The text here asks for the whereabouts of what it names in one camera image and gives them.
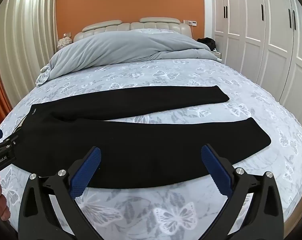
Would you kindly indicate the black pants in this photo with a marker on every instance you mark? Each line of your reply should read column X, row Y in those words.
column 141, row 145

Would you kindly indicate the white wall switch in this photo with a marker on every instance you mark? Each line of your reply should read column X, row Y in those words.
column 67, row 34
column 190, row 22

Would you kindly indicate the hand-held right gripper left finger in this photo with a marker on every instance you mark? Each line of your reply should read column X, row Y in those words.
column 87, row 170

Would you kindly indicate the white wardrobe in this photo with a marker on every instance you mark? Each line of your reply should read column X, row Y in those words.
column 260, row 30

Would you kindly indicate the beige curtain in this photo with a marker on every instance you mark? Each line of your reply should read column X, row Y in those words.
column 26, row 30

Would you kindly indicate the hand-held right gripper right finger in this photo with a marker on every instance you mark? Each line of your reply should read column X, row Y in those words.
column 217, row 167

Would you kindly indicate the butterfly print bed sheet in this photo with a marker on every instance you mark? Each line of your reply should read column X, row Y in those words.
column 180, row 80

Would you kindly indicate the person's left hand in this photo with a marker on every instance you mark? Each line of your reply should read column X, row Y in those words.
column 0, row 200

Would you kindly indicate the white flower decoration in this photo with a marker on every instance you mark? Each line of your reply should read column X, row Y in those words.
column 64, row 42

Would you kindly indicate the beige padded headboard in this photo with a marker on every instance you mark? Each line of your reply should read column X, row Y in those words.
column 116, row 27

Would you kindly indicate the black bag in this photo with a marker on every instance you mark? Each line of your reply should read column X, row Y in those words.
column 207, row 43

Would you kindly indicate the white nightstand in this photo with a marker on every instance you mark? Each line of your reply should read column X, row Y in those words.
column 216, row 54

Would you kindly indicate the grey duvet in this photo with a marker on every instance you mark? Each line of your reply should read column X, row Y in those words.
column 121, row 47

